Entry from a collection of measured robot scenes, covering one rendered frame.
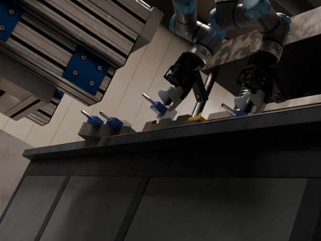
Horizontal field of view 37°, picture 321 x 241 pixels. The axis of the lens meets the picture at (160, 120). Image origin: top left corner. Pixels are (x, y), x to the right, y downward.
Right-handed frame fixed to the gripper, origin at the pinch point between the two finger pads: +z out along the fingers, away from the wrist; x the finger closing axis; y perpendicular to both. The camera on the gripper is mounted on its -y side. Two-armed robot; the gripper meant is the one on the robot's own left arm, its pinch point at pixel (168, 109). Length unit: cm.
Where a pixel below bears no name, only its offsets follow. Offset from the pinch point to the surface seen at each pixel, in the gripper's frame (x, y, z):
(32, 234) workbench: -51, -4, 61
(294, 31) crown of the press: -52, -55, -96
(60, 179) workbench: -53, -1, 37
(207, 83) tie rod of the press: -120, -62, -70
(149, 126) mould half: -2.1, 1.3, 8.3
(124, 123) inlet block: -13.4, 5.1, 10.5
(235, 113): 29.2, -5.9, -3.3
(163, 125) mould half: 7.0, 1.4, 7.4
